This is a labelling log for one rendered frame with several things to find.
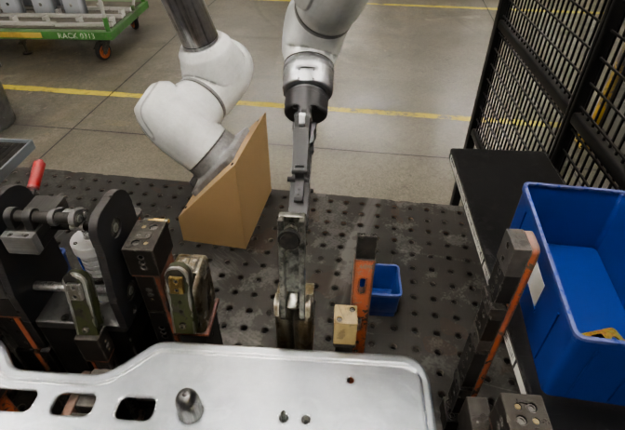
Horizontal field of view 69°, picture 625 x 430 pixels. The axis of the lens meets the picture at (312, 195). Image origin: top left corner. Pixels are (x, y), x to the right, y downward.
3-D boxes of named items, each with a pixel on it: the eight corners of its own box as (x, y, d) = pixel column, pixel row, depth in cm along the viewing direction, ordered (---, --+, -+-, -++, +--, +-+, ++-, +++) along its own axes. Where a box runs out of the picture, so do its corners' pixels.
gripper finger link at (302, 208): (309, 184, 72) (309, 182, 72) (307, 226, 70) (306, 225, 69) (290, 183, 72) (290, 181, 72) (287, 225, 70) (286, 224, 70)
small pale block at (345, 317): (327, 438, 87) (333, 323, 64) (328, 420, 90) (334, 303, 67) (346, 439, 87) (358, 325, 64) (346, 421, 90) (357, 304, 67)
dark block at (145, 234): (173, 391, 95) (119, 248, 68) (182, 360, 100) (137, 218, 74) (196, 393, 94) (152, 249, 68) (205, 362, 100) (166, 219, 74)
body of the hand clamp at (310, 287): (282, 423, 89) (272, 312, 68) (285, 389, 95) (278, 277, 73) (312, 424, 89) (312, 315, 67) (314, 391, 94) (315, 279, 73)
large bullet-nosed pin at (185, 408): (178, 428, 61) (168, 404, 57) (184, 405, 63) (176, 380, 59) (201, 429, 61) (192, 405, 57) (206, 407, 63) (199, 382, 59)
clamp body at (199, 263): (188, 414, 91) (145, 294, 68) (203, 363, 100) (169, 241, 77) (232, 418, 91) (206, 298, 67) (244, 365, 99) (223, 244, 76)
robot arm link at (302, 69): (281, 51, 76) (277, 81, 75) (334, 52, 76) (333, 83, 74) (285, 81, 85) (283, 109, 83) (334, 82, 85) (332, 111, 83)
